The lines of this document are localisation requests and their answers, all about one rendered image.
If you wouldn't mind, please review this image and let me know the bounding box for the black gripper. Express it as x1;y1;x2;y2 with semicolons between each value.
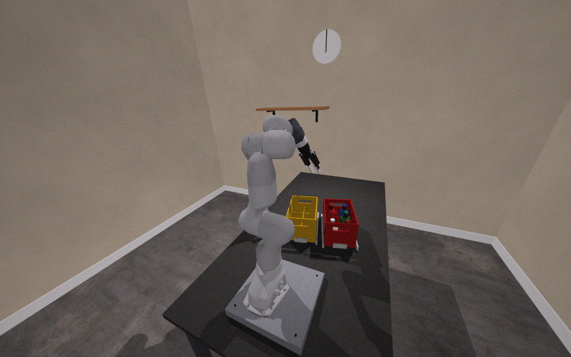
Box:
298;143;321;174

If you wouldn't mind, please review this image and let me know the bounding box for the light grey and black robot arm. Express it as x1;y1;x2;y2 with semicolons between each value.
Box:
238;115;308;316

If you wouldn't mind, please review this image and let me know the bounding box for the red crate with dividers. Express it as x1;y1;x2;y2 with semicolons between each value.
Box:
323;199;359;248

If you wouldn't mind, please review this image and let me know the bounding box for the green bottle with pale green label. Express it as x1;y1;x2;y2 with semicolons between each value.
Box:
339;211;351;223

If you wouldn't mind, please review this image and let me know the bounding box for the blue bottle with light blue label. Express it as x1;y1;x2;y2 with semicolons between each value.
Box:
338;204;349;217

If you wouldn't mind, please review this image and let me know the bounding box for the white bottle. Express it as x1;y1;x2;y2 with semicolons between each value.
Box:
330;218;338;231

